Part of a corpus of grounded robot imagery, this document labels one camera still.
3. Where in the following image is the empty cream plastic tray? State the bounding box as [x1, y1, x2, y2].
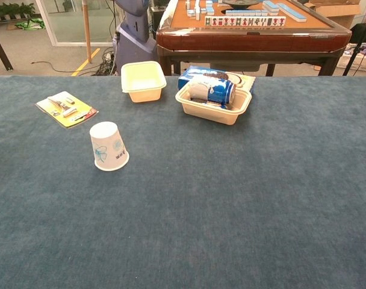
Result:
[120, 60, 167, 104]

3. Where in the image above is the blue cookie roll pack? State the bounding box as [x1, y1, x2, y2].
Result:
[188, 75, 237, 106]

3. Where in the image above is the blue felt table mat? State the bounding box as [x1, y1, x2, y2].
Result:
[0, 75, 366, 289]

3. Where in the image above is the razor blister pack yellow card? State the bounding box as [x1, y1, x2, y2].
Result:
[34, 90, 99, 129]

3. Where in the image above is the green bag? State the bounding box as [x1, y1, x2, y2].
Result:
[14, 17, 46, 31]

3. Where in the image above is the black tripod stand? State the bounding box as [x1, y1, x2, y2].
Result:
[342, 11, 366, 76]

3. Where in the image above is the standing mahjong tile row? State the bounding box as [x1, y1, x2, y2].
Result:
[204, 16, 287, 26]

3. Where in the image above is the row of potted plants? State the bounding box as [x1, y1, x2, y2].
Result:
[0, 2, 36, 22]

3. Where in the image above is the brown mahjong table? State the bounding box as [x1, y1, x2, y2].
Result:
[155, 0, 353, 76]

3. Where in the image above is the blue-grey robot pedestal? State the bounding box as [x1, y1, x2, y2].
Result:
[114, 0, 158, 76]

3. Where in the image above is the white plastic basket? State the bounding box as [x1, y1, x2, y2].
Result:
[336, 49, 366, 73]

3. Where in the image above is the black slanted table leg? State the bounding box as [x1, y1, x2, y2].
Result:
[0, 25, 14, 72]

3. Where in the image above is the white paper cup blue flower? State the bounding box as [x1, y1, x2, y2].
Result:
[89, 121, 130, 172]

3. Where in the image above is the cardboard box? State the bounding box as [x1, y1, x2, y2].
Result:
[305, 0, 362, 30]

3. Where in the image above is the wooden pole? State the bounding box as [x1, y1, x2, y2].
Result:
[82, 0, 93, 64]

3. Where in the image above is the blue cookie box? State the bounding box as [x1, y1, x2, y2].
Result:
[178, 65, 256, 96]

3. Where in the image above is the cream plastic tray with cookies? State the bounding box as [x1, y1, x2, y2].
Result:
[175, 80, 253, 126]

